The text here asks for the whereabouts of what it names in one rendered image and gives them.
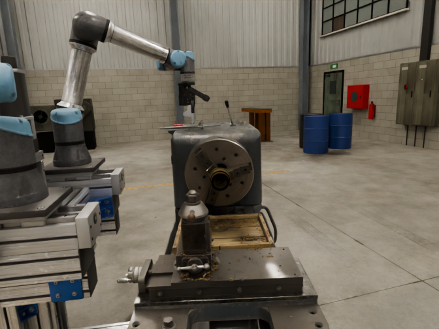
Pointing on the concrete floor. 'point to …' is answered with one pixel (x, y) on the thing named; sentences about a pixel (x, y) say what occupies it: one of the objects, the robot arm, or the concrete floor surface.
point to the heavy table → (260, 121)
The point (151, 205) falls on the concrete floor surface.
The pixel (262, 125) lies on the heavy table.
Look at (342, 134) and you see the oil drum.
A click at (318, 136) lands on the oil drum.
